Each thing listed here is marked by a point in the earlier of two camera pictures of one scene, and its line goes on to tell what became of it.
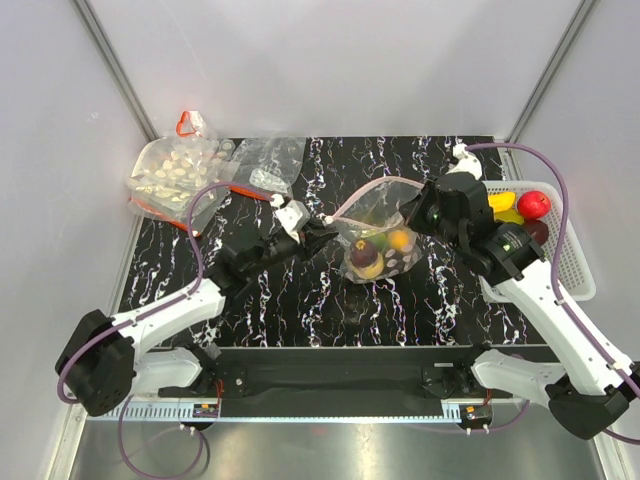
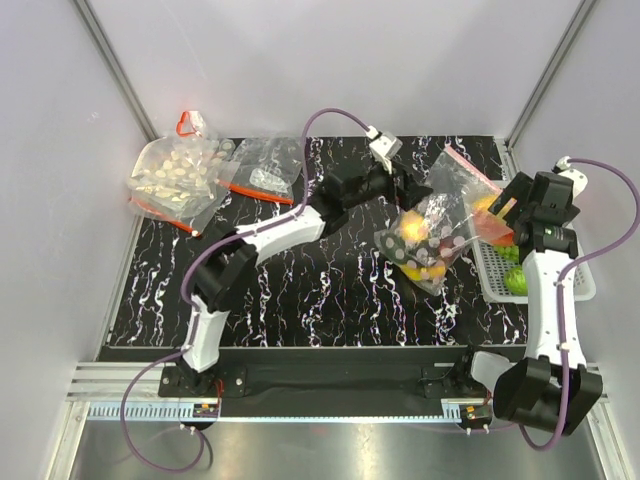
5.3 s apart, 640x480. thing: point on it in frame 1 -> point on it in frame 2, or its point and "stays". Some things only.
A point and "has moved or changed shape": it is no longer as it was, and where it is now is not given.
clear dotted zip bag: (375, 240) has moved or changed shape
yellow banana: (369, 272) -> (420, 272)
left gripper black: (314, 235) -> (409, 193)
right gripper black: (412, 210) -> (519, 193)
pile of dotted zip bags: (168, 171) stays
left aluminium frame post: (110, 58) stays
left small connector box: (205, 411) stays
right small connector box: (475, 413) stays
